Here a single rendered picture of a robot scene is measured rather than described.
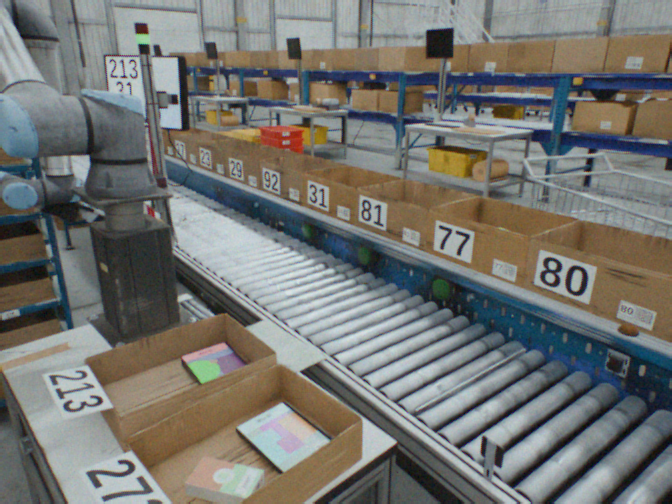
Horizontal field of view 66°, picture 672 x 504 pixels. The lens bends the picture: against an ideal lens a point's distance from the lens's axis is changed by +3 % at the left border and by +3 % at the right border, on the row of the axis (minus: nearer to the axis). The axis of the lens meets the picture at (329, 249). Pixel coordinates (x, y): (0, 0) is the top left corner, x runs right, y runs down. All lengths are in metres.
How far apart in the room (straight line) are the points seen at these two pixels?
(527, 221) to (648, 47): 4.54
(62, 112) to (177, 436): 0.83
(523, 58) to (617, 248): 5.29
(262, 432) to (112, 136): 0.85
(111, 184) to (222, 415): 0.69
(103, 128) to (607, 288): 1.38
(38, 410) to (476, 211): 1.55
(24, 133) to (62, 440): 0.71
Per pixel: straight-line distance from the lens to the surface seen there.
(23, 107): 1.45
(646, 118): 6.04
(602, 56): 6.49
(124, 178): 1.50
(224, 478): 1.07
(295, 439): 1.14
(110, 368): 1.44
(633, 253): 1.79
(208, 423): 1.20
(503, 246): 1.64
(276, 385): 1.28
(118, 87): 2.61
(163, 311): 1.65
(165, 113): 2.38
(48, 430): 1.37
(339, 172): 2.51
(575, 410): 1.40
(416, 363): 1.47
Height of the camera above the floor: 1.53
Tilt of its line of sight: 21 degrees down
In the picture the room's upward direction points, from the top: straight up
